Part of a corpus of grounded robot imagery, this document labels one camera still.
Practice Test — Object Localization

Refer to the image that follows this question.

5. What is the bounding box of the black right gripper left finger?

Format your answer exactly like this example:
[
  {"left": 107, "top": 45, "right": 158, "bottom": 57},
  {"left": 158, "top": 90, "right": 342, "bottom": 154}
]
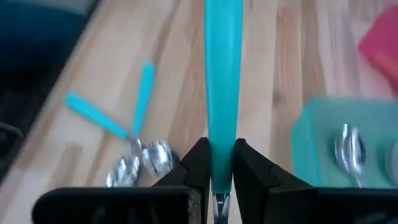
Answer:
[{"left": 30, "top": 136, "right": 213, "bottom": 224}]

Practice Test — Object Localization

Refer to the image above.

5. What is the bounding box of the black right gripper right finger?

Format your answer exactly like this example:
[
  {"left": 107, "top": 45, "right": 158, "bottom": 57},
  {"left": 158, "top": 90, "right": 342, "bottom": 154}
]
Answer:
[{"left": 233, "top": 138, "right": 398, "bottom": 224}]

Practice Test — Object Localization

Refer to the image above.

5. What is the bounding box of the teal translucent plastic bin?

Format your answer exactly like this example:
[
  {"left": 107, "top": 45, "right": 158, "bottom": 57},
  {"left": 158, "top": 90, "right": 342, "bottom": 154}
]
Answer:
[{"left": 290, "top": 95, "right": 398, "bottom": 190}]

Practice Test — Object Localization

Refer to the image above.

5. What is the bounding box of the red translucent plastic bin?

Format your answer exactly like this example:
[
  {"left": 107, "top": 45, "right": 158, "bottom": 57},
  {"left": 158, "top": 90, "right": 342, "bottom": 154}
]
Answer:
[{"left": 357, "top": 3, "right": 398, "bottom": 91}]

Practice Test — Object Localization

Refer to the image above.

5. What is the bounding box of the dark flat panel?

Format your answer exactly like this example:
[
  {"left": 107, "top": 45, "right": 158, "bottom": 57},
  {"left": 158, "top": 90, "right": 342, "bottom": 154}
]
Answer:
[{"left": 0, "top": 0, "right": 97, "bottom": 78}]

